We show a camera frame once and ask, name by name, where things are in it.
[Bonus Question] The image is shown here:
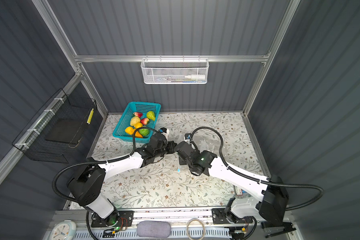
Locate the white analog clock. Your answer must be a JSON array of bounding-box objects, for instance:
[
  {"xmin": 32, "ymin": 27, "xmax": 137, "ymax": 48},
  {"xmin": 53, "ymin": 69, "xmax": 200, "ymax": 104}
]
[{"xmin": 48, "ymin": 220, "xmax": 77, "ymax": 240}]

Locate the yellow marker in basket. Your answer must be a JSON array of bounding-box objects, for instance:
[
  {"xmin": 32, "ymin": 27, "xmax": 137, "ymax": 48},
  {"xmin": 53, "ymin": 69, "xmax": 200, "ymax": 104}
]
[{"xmin": 86, "ymin": 108, "xmax": 94, "ymax": 125}]

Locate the beige cable ring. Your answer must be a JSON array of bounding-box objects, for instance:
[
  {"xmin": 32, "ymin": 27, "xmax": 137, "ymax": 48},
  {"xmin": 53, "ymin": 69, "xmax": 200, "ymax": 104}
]
[{"xmin": 186, "ymin": 218, "xmax": 206, "ymax": 240}]

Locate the green toy lime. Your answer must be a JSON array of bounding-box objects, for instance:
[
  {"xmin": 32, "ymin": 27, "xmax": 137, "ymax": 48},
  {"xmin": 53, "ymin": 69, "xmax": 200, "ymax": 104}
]
[{"xmin": 139, "ymin": 128, "xmax": 150, "ymax": 137}]

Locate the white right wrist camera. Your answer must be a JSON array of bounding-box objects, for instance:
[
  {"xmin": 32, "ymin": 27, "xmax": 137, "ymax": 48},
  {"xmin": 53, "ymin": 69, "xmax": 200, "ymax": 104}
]
[{"xmin": 184, "ymin": 133, "xmax": 192, "ymax": 143}]

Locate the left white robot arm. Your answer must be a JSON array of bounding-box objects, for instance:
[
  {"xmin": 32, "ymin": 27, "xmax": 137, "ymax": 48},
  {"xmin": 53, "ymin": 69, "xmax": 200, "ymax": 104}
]
[{"xmin": 52, "ymin": 128, "xmax": 177, "ymax": 227}]

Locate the yellow toy lemon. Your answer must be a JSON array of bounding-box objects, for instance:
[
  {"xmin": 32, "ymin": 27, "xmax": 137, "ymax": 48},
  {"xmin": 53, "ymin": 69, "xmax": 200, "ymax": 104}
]
[{"xmin": 134, "ymin": 123, "xmax": 144, "ymax": 129}]

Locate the grey fabric pouch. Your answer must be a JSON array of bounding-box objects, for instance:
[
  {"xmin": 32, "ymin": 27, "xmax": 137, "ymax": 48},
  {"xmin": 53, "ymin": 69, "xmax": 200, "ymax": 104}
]
[{"xmin": 137, "ymin": 221, "xmax": 172, "ymax": 238}]

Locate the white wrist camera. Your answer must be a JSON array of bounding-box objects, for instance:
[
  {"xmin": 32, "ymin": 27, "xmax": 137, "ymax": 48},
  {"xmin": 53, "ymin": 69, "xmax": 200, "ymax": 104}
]
[
  {"xmin": 159, "ymin": 128, "xmax": 170, "ymax": 140},
  {"xmin": 184, "ymin": 133, "xmax": 192, "ymax": 143}
]

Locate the green toy pear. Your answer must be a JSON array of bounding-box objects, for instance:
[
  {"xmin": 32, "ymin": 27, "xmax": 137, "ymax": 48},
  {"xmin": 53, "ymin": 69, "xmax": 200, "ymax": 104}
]
[{"xmin": 146, "ymin": 111, "xmax": 156, "ymax": 121}]

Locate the yellow toy pepper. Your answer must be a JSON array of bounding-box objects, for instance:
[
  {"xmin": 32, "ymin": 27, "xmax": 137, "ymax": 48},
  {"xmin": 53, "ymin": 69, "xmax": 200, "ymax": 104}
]
[{"xmin": 125, "ymin": 126, "xmax": 135, "ymax": 135}]

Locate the black wire wall basket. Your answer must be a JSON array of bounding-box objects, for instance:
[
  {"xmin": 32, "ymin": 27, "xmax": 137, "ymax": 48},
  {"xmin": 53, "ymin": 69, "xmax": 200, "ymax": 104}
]
[{"xmin": 13, "ymin": 91, "xmax": 97, "ymax": 164}]

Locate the black stapler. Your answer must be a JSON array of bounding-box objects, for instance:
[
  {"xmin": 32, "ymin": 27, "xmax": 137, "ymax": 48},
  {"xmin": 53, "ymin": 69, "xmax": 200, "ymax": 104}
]
[{"xmin": 261, "ymin": 222, "xmax": 296, "ymax": 238}]

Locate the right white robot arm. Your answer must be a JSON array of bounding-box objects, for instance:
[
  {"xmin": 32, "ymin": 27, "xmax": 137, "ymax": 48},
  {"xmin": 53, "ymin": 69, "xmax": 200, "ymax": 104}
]
[{"xmin": 174, "ymin": 130, "xmax": 324, "ymax": 226}]

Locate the white tube in basket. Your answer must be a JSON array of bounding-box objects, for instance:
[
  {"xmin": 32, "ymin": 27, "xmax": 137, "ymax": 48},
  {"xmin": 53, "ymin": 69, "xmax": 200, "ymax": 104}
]
[{"xmin": 185, "ymin": 75, "xmax": 206, "ymax": 81}]

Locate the white wire wall basket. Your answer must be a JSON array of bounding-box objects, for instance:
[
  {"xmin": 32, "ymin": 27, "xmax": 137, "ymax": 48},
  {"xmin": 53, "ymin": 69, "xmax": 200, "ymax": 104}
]
[{"xmin": 141, "ymin": 60, "xmax": 210, "ymax": 85}]

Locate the teal plastic basket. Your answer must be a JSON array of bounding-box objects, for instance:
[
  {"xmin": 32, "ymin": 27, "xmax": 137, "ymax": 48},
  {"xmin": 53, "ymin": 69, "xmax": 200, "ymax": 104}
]
[{"xmin": 113, "ymin": 102, "xmax": 161, "ymax": 144}]

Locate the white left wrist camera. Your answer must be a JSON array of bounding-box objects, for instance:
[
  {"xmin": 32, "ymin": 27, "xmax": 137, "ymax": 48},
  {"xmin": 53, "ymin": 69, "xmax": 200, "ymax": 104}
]
[{"xmin": 159, "ymin": 128, "xmax": 170, "ymax": 140}]

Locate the coloured marker pack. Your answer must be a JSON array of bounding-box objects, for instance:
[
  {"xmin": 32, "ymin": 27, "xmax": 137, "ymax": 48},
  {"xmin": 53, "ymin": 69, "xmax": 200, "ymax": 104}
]
[{"xmin": 234, "ymin": 186, "xmax": 247, "ymax": 197}]

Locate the clear zip top bag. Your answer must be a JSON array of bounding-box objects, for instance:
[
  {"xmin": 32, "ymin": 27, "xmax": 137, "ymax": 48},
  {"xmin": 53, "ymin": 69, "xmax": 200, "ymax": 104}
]
[{"xmin": 178, "ymin": 134, "xmax": 227, "ymax": 177}]

